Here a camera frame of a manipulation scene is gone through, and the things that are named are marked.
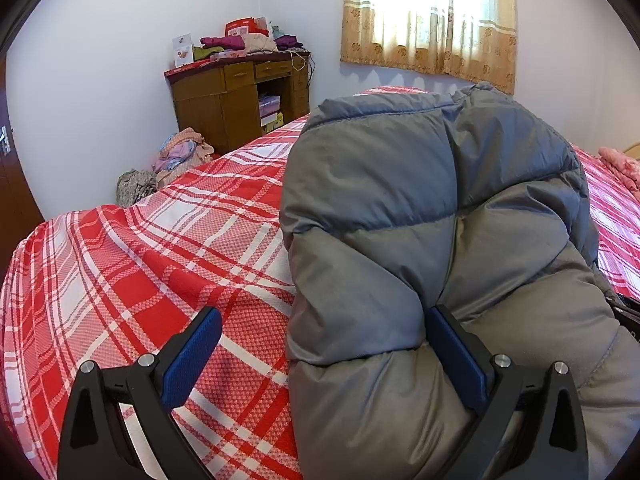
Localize grey puffer jacket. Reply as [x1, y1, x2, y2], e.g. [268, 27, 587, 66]
[280, 84, 639, 479]

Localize clothes pile on floor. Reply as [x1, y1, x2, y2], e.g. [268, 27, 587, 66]
[153, 127, 216, 188]

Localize pink floral folded quilt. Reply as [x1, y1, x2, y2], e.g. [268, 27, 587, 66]
[598, 146, 640, 194]

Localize wooden headboard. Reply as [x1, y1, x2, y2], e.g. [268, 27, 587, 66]
[624, 142, 640, 160]

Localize grey cloth on floor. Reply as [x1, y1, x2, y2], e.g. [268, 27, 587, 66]
[115, 169, 157, 207]

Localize beige window curtain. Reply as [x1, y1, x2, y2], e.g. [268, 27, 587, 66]
[341, 0, 518, 94]

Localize brown wooden desk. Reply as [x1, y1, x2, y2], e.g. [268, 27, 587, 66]
[165, 50, 312, 154]

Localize books in desk shelf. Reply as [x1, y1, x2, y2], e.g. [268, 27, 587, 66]
[258, 96, 284, 133]

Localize green folded garment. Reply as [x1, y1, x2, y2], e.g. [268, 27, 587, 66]
[193, 47, 224, 62]

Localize white greeting card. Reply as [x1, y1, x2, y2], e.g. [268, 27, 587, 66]
[172, 34, 194, 68]

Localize magenta folded garment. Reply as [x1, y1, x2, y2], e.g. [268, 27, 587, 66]
[201, 36, 245, 51]

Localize pink beige folded garment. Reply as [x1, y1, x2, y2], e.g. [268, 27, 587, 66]
[242, 32, 279, 55]

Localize purple folded garment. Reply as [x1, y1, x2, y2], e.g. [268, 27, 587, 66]
[274, 35, 304, 51]

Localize red cardboard box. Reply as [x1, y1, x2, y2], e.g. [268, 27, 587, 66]
[224, 16, 270, 37]

